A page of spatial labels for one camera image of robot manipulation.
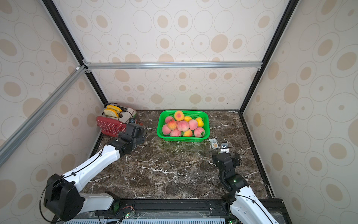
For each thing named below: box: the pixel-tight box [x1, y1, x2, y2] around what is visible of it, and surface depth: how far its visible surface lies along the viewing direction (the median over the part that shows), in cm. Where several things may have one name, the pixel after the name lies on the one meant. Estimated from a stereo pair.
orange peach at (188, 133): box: [183, 128, 193, 138], surface depth 99 cm
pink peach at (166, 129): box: [162, 124, 172, 135], surface depth 102 cm
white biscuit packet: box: [208, 138, 220, 149], surface depth 99 cm
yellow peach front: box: [195, 116, 205, 127], surface depth 106 cm
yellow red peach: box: [184, 115, 193, 123], surface depth 107 cm
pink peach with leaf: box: [165, 116, 173, 124], surface depth 108 cm
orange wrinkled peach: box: [167, 119, 178, 130], surface depth 99 cm
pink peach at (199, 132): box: [193, 126, 206, 138], surface depth 101 cm
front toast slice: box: [103, 108, 120, 119], surface depth 94 cm
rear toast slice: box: [106, 105, 123, 115], surface depth 95 cm
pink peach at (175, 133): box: [170, 128, 182, 137], surface depth 99 cm
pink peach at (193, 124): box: [188, 119, 198, 131], surface depth 100 cm
